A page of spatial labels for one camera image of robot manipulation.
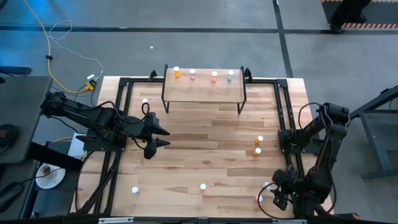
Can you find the dark grey desk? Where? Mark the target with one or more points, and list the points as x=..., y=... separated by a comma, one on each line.
x=21, y=102

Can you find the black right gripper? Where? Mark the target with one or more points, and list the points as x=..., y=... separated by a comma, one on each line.
x=284, y=183

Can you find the teal pill bottle white cap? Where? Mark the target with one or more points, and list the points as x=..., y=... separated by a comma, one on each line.
x=266, y=185
x=230, y=72

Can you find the black and orange tool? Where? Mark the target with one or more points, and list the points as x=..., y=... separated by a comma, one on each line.
x=346, y=216

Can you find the wooden shelf black metal frame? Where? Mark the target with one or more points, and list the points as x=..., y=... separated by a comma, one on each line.
x=202, y=91

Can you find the orange pill bottle white cap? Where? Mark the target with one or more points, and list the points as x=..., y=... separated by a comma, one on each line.
x=257, y=151
x=260, y=138
x=176, y=68

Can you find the pink pill bottle white cap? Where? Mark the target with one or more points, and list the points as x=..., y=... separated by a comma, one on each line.
x=192, y=71
x=145, y=100
x=135, y=189

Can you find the yellow power plug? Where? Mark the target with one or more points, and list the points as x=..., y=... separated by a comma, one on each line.
x=90, y=86

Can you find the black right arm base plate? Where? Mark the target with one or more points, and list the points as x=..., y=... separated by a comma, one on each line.
x=308, y=148

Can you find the white bowl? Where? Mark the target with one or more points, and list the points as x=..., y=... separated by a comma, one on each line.
x=54, y=182

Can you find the white paper sheet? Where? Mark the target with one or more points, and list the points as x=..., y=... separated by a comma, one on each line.
x=74, y=149

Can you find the black clamp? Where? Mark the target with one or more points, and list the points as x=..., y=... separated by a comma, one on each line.
x=248, y=74
x=152, y=75

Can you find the silver aluminium bracket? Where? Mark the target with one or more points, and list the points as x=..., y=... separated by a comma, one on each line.
x=115, y=220
x=289, y=221

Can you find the black mat striped edge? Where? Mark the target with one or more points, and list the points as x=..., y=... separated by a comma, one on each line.
x=382, y=12

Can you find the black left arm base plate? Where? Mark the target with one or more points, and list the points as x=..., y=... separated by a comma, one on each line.
x=93, y=145

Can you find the dark metal desk frame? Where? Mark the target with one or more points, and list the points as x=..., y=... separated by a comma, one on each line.
x=370, y=146

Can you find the black flat bar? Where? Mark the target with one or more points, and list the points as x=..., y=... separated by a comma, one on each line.
x=15, y=70

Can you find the black aluminium rig frame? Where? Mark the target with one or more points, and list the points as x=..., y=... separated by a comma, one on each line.
x=283, y=83

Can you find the white charger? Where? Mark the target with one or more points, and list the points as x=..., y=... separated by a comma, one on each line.
x=91, y=76

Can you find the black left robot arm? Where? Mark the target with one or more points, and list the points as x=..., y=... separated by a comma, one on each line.
x=81, y=113

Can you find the person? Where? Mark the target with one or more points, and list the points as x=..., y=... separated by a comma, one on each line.
x=348, y=12

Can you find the black beam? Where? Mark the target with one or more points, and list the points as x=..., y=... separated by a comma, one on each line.
x=53, y=155

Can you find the black round speaker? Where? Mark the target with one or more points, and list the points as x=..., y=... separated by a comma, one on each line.
x=6, y=135

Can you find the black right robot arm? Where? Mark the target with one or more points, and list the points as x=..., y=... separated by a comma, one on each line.
x=332, y=140

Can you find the coral pill bottle white cap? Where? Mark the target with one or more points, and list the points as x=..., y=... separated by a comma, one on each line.
x=202, y=186
x=260, y=198
x=214, y=74

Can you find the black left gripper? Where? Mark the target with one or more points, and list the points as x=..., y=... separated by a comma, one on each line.
x=146, y=130

